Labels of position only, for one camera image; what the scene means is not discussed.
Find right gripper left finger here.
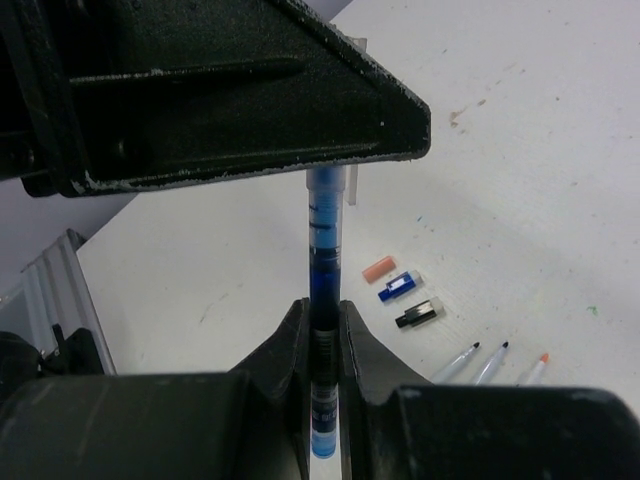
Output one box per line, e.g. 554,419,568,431
232,298,311,479

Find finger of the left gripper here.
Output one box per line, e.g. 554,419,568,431
1,0,431,198

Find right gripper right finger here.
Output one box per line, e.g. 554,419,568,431
338,300,431,479

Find black capped white marker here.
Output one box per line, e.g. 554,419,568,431
430,342,481,384

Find black marker cap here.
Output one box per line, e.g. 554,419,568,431
395,297,444,329

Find blue marker cap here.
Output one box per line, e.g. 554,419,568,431
378,270,422,303

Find peach marker cap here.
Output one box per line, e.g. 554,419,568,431
362,256,396,284

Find blue capped white marker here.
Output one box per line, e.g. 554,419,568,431
471,341,510,385

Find peach capped white marker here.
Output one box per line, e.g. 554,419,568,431
516,353,549,386

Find blue ink gel pen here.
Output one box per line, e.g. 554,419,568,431
306,167,346,459

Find clear gel pen cap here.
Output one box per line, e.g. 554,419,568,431
346,37,367,206

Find aluminium front rail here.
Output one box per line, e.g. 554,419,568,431
1,229,116,375

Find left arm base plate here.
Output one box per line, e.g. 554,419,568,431
38,324,105,378

